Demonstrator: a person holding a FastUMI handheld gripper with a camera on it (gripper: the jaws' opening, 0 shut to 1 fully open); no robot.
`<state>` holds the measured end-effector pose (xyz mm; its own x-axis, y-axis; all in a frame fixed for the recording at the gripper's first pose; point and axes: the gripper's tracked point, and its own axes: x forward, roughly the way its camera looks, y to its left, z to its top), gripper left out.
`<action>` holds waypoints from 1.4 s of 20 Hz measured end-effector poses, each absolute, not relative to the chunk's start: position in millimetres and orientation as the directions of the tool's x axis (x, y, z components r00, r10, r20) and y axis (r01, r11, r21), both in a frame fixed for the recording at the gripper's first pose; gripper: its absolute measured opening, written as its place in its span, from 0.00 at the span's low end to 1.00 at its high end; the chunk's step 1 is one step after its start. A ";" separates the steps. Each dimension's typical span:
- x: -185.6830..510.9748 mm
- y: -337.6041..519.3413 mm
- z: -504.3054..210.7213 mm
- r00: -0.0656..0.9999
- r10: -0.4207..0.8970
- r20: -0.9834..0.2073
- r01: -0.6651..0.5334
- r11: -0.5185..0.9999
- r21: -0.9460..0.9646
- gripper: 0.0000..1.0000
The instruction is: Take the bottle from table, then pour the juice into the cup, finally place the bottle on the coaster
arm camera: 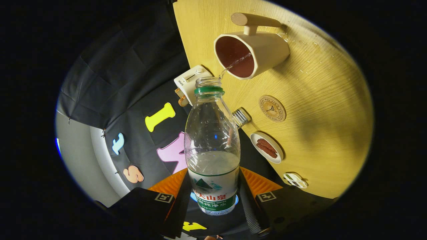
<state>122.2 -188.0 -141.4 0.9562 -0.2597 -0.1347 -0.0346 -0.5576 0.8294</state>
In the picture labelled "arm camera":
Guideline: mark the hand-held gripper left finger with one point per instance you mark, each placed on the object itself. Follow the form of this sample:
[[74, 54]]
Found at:
[[180, 206]]

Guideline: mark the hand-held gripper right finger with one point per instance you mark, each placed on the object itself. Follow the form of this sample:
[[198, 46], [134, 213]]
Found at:
[[250, 213]]

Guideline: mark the clear plastic bottle green label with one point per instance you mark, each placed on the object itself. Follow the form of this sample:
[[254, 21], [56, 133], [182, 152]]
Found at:
[[211, 186]]

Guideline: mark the round wooden coaster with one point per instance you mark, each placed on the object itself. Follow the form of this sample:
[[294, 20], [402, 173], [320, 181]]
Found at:
[[272, 108]]

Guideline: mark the white divided condiment dish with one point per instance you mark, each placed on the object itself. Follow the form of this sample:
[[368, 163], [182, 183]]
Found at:
[[295, 180]]

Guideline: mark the round white plate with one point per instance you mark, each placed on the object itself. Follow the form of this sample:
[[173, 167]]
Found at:
[[278, 158]]

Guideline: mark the red-brown meat piece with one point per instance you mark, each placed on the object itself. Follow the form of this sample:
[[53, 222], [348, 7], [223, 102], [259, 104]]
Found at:
[[267, 145], [265, 151]]

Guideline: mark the toasted bread slice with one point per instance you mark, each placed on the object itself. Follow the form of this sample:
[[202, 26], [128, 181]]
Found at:
[[183, 101], [178, 93]]

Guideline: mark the wooden table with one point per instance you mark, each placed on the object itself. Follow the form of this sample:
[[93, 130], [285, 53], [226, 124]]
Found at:
[[320, 126]]

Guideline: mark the white toaster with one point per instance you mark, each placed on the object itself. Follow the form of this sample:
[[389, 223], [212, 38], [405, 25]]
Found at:
[[188, 83]]

